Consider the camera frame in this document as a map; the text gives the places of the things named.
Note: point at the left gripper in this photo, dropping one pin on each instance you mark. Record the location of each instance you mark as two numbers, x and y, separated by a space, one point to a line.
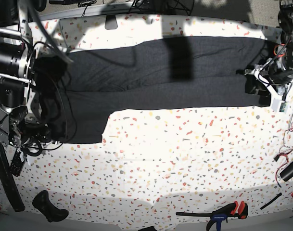
273 83

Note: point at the dark grey T-shirt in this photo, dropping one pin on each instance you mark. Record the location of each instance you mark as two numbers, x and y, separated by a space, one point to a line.
169 73

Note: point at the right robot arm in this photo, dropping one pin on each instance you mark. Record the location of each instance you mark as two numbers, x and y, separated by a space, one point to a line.
17 58

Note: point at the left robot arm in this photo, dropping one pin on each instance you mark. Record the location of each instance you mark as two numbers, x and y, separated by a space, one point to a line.
282 51

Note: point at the black cylinder right edge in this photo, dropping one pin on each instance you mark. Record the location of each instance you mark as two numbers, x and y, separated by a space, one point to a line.
287 173

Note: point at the small black rod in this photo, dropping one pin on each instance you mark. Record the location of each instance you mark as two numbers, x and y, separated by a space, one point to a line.
271 201

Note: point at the black blue bar clamp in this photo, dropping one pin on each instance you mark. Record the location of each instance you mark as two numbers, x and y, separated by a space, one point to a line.
232 210

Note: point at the grey monitor stand base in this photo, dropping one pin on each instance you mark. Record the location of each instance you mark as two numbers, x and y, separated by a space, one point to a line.
111 22

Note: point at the black game controller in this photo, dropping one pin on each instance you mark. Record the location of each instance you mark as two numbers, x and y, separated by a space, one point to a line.
42 203

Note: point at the black TV remote control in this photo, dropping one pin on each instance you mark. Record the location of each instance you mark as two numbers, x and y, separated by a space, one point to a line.
17 163

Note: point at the long black tube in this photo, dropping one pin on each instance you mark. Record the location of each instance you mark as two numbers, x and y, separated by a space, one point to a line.
9 184

